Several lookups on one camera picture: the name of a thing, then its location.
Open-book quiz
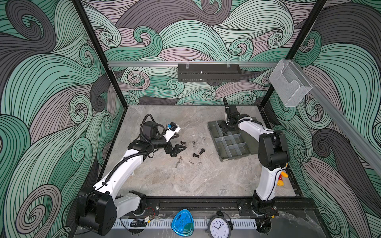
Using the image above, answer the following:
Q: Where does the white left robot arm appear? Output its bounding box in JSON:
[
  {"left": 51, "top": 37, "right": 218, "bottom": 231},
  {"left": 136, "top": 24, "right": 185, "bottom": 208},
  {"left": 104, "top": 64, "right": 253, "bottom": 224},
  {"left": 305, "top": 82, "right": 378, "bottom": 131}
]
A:
[{"left": 75, "top": 114, "right": 181, "bottom": 236}]

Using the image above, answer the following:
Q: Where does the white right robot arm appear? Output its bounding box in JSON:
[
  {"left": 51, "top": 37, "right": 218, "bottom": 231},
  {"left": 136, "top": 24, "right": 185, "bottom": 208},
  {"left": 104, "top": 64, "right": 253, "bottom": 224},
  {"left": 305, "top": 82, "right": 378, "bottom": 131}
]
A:
[{"left": 222, "top": 98, "right": 290, "bottom": 217}]

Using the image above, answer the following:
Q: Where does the yellow red plush toy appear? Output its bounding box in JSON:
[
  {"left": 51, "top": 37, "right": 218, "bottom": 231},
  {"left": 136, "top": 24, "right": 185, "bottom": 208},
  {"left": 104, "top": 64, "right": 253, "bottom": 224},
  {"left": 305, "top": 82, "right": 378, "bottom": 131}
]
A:
[{"left": 277, "top": 171, "right": 289, "bottom": 186}]

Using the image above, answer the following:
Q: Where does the small analog alarm clock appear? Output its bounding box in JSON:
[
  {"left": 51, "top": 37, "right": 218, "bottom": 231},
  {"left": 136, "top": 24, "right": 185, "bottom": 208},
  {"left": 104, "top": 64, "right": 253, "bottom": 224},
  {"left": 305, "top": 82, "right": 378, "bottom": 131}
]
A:
[{"left": 205, "top": 210, "right": 234, "bottom": 238}]

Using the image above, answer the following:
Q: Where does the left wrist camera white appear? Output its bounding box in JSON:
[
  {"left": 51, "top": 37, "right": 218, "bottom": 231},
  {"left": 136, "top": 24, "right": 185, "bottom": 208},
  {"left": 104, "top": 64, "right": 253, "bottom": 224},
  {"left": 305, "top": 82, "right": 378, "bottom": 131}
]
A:
[{"left": 163, "top": 122, "right": 181, "bottom": 142}]

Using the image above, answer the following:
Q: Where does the aluminium wall rail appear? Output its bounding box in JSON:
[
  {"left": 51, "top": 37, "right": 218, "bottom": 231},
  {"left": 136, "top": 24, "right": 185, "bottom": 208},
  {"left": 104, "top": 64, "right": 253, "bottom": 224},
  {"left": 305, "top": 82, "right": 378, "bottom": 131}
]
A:
[{"left": 107, "top": 60, "right": 278, "bottom": 68}]

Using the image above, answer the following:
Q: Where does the black wall shelf tray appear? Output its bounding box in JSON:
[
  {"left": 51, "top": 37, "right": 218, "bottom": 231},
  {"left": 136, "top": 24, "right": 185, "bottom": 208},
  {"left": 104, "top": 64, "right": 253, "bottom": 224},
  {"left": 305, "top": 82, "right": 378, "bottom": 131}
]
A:
[{"left": 177, "top": 64, "right": 242, "bottom": 83}]

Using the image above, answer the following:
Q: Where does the clear acrylic wall holder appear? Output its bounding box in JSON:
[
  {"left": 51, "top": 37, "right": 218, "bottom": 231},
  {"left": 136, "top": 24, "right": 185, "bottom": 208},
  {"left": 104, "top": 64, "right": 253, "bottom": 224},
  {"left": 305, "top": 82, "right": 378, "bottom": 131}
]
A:
[{"left": 269, "top": 59, "right": 312, "bottom": 108}]

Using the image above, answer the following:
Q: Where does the white slotted cable duct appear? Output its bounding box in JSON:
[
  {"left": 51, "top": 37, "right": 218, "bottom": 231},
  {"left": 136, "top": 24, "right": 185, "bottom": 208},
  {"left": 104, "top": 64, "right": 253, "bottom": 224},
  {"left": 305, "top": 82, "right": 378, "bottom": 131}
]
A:
[{"left": 114, "top": 218, "right": 258, "bottom": 230}]

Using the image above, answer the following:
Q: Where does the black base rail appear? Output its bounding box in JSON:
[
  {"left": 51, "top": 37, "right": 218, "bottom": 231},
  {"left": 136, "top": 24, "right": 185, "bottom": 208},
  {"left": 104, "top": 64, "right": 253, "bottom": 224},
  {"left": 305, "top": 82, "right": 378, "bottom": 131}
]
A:
[{"left": 137, "top": 196, "right": 317, "bottom": 218}]

